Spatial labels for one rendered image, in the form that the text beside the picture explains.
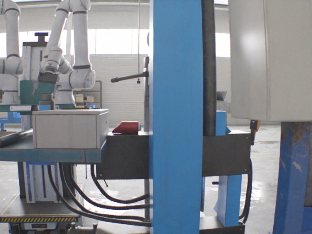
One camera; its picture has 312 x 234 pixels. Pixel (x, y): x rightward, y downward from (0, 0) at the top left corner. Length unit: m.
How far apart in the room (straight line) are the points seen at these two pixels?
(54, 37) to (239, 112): 1.63
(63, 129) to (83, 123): 0.07
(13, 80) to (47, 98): 1.04
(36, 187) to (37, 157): 1.63
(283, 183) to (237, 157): 0.61
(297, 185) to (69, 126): 0.71
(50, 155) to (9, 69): 0.85
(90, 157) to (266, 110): 0.59
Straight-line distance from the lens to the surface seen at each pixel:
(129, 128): 1.18
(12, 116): 10.69
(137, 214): 1.68
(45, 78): 1.70
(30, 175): 2.49
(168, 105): 0.91
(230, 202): 1.32
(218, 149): 1.22
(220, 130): 1.14
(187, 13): 0.98
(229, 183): 1.28
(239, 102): 0.64
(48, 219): 2.24
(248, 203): 1.45
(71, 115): 0.89
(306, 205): 2.43
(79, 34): 2.10
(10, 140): 1.06
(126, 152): 1.15
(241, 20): 0.65
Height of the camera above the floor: 1.21
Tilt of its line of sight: 3 degrees down
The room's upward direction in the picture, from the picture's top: straight up
